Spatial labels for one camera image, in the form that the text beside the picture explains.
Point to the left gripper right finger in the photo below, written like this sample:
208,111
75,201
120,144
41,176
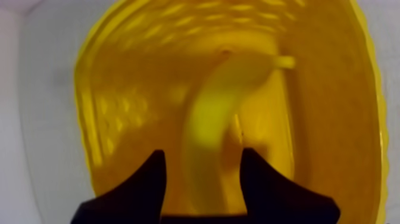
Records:
275,197

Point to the yellow toy banana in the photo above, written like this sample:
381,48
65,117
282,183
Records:
209,119

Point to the yellow plastic basket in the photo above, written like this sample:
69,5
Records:
131,94

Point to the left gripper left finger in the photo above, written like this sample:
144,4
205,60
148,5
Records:
137,194

